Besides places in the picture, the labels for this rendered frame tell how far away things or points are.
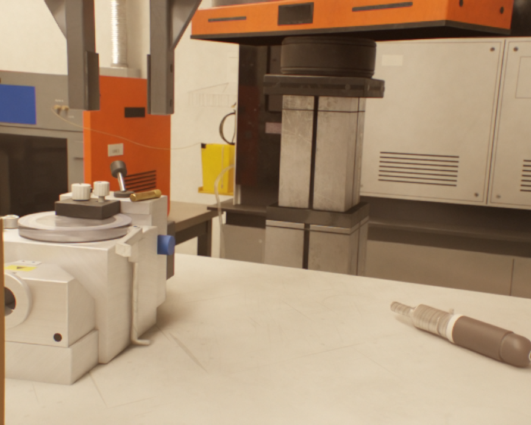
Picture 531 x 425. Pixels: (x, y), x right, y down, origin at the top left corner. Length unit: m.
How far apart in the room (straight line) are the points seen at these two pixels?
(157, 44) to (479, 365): 0.35
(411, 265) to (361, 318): 1.42
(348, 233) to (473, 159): 1.06
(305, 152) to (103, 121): 0.85
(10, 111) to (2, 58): 2.28
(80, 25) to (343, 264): 0.69
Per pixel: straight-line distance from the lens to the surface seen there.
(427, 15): 0.93
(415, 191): 2.11
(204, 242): 2.40
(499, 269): 2.06
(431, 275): 2.08
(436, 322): 0.63
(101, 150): 1.83
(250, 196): 2.28
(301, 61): 1.07
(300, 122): 1.09
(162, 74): 0.48
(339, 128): 1.07
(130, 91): 1.94
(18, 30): 4.14
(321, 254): 1.09
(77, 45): 0.50
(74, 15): 0.50
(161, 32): 0.48
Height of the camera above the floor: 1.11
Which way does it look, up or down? 10 degrees down
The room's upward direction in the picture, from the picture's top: 2 degrees clockwise
